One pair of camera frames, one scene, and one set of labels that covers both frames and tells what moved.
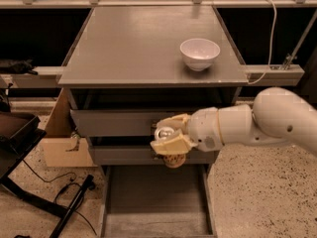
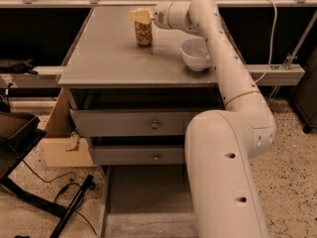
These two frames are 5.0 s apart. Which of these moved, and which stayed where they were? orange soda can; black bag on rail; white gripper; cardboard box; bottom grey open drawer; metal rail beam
Moved: white gripper; orange soda can
Stayed: cardboard box; bottom grey open drawer; black bag on rail; metal rail beam
